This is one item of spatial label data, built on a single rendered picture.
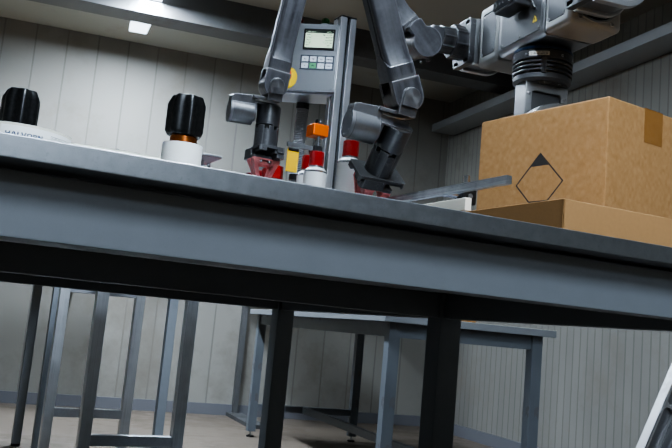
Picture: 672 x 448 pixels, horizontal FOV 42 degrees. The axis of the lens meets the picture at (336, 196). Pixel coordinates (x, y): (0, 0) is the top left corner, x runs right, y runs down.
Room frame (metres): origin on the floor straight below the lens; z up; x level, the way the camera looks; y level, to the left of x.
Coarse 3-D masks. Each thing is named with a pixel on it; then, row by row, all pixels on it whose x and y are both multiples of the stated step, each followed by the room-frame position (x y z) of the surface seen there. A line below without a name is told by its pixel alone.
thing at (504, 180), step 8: (504, 176) 1.34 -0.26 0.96; (456, 184) 1.46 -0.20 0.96; (464, 184) 1.44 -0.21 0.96; (472, 184) 1.42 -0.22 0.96; (480, 184) 1.40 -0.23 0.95; (488, 184) 1.38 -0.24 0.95; (496, 184) 1.36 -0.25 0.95; (504, 184) 1.35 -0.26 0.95; (416, 192) 1.58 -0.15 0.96; (424, 192) 1.55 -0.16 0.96; (432, 192) 1.53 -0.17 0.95; (440, 192) 1.50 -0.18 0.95; (448, 192) 1.48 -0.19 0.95; (456, 192) 1.46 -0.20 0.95; (400, 200) 1.63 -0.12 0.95; (408, 200) 1.60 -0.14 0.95; (416, 200) 1.59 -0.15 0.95
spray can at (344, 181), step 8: (344, 144) 1.75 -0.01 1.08; (352, 144) 1.74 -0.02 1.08; (344, 152) 1.75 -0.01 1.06; (352, 152) 1.74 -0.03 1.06; (344, 160) 1.74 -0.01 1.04; (344, 168) 1.74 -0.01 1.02; (336, 176) 1.75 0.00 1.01; (344, 176) 1.74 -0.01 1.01; (352, 176) 1.74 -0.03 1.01; (336, 184) 1.75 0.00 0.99; (344, 184) 1.73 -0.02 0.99; (352, 184) 1.74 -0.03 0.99
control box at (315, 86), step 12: (300, 24) 2.16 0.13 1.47; (312, 24) 2.16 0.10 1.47; (300, 36) 2.16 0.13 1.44; (336, 36) 2.14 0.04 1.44; (300, 48) 2.16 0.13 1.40; (336, 48) 2.14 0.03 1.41; (336, 60) 2.14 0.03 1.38; (300, 72) 2.15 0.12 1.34; (312, 72) 2.15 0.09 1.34; (324, 72) 2.15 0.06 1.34; (300, 84) 2.15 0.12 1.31; (312, 84) 2.15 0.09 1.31; (324, 84) 2.14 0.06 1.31; (288, 96) 2.20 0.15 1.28; (300, 96) 2.19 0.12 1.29; (312, 96) 2.17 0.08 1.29; (324, 96) 2.16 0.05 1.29
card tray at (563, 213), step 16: (496, 208) 1.09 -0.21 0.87; (512, 208) 1.06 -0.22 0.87; (528, 208) 1.04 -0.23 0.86; (544, 208) 1.01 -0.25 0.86; (560, 208) 0.98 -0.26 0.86; (576, 208) 0.99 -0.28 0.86; (592, 208) 1.00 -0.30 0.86; (608, 208) 1.01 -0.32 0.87; (544, 224) 1.01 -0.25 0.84; (560, 224) 0.98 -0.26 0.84; (576, 224) 0.99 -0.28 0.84; (592, 224) 1.00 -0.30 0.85; (608, 224) 1.01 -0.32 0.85; (624, 224) 1.02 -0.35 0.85; (640, 224) 1.03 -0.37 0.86; (656, 224) 1.05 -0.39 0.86; (640, 240) 1.03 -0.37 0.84; (656, 240) 1.05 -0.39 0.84
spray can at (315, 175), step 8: (312, 152) 1.89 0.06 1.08; (320, 152) 1.89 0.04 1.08; (312, 160) 1.89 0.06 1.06; (320, 160) 1.89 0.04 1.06; (312, 168) 1.88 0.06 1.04; (320, 168) 1.88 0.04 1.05; (304, 176) 1.89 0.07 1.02; (312, 176) 1.88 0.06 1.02; (320, 176) 1.88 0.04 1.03; (312, 184) 1.87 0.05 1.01; (320, 184) 1.88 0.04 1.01
